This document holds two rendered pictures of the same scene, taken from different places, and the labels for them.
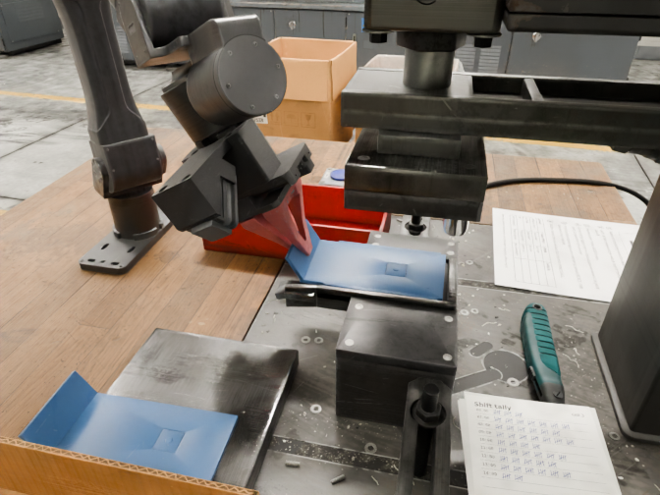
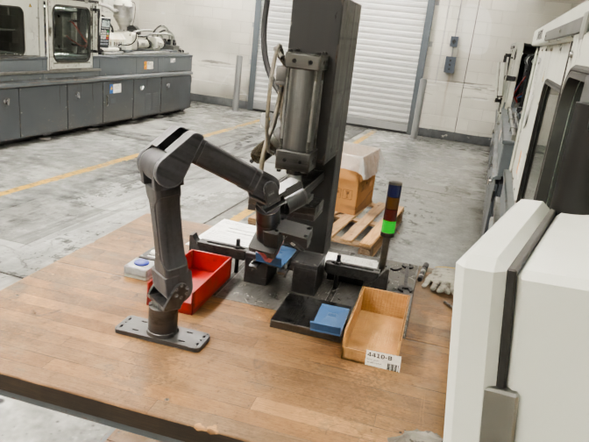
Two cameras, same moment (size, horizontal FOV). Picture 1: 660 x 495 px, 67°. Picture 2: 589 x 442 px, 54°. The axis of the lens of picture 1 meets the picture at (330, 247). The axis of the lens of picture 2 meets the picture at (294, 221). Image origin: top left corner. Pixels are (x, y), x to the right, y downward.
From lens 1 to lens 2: 1.48 m
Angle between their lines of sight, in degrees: 80
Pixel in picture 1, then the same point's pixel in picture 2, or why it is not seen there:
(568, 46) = not seen: outside the picture
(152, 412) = (320, 317)
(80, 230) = (144, 357)
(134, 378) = (301, 323)
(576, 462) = (344, 258)
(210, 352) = (287, 308)
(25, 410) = (308, 353)
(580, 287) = not seen: hidden behind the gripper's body
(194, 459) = (339, 310)
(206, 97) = (299, 203)
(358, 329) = (308, 262)
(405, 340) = (314, 258)
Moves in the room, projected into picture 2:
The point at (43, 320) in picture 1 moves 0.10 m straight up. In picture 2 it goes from (247, 358) to (251, 315)
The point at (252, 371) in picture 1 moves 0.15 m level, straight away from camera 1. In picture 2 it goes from (300, 301) to (240, 300)
